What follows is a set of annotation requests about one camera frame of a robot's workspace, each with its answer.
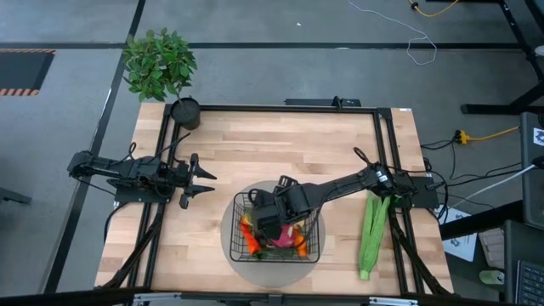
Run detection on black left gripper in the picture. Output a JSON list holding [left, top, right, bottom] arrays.
[[174, 152, 218, 210]]

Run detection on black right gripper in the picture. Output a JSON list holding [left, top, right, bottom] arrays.
[[254, 182, 324, 240]]

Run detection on pink dragon fruit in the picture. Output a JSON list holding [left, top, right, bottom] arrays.
[[270, 224, 298, 250]]

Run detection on orange mandarin bunch with leaves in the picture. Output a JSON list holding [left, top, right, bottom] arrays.
[[292, 229, 309, 258]]

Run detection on dark green cucumber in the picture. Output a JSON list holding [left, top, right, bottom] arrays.
[[257, 250, 298, 259]]

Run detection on orange carrot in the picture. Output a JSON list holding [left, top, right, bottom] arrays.
[[239, 215, 264, 257]]

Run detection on black plant pot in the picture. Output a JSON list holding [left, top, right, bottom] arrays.
[[169, 96, 202, 132]]

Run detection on round grey mat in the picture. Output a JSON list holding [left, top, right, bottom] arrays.
[[219, 179, 327, 289]]

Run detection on green corn in husk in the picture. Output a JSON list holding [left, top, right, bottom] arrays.
[[358, 193, 392, 282]]

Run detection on green leafy plant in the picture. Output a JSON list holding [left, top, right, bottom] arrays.
[[122, 27, 199, 103]]

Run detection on white paper sheets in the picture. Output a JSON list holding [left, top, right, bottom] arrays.
[[441, 207, 479, 263]]

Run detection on black hazard striped floor mat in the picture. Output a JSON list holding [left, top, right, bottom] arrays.
[[0, 48, 56, 98]]

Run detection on pale green small object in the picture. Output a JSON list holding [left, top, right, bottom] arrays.
[[479, 269, 506, 286]]

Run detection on grey computer case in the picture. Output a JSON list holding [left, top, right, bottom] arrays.
[[520, 112, 544, 230]]

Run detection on black computer keyboard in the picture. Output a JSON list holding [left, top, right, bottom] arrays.
[[514, 259, 544, 306]]

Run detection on black wire basket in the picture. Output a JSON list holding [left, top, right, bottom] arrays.
[[229, 190, 322, 264]]

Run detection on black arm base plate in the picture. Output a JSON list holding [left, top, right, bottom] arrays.
[[113, 186, 172, 204], [405, 175, 439, 210]]

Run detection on black aluminium table frame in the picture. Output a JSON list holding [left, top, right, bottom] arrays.
[[95, 103, 455, 301]]

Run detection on yellow power plug with cable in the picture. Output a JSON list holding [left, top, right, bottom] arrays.
[[453, 125, 522, 145]]

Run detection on white floor cable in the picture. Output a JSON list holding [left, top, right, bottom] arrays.
[[347, 0, 439, 67]]

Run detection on black desk leg frame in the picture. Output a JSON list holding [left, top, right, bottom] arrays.
[[461, 0, 544, 116]]

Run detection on yellow cable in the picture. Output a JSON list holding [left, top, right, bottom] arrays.
[[408, 0, 461, 19]]

